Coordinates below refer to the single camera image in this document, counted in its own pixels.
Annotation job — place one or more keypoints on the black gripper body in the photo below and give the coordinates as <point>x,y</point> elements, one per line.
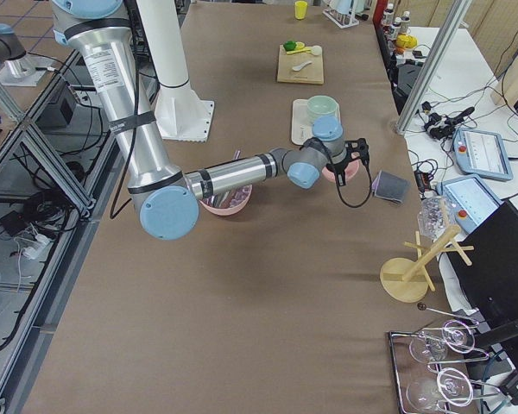
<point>340,166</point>

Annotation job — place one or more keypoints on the white ceramic spoon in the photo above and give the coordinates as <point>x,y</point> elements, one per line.
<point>301,66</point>

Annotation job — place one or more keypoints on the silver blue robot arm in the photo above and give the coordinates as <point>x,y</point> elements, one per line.
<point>136,60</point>

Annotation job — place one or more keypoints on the green bowl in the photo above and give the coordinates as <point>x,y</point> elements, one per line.
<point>321,105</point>

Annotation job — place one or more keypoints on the yellow plastic spoon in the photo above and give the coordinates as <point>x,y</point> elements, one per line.
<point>303,50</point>

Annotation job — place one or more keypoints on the large pink ice bowl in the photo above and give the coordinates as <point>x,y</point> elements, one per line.
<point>228,203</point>

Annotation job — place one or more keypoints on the grey folded cloth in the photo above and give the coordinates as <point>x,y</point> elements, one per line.
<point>389,187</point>

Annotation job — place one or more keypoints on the cream serving tray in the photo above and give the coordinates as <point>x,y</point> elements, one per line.
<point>301,128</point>

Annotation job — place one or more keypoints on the wooden cutting board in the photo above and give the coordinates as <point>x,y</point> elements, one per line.
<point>312,74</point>

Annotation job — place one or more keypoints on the green lime toy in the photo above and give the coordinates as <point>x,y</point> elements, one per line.
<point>289,46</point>

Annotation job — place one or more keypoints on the blue teach pendant tablet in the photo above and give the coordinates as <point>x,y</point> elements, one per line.
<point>483,153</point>

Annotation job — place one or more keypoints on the white cup rack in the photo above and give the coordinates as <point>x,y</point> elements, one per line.
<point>343,12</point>

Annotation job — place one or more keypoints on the wooden mug tree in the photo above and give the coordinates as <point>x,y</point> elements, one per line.
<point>408,280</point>

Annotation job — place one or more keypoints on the yellow plastic cup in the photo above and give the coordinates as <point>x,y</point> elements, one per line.
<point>300,9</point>

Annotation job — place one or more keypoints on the black monitor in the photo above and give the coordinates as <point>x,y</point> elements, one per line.
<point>490,283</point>

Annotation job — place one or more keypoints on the wine glass rack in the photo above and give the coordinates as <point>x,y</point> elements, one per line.
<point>429,372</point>

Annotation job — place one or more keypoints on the aluminium frame post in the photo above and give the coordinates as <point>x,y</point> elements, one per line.
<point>442,41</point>

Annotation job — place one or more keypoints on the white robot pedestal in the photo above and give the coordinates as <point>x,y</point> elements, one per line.
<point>180,114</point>

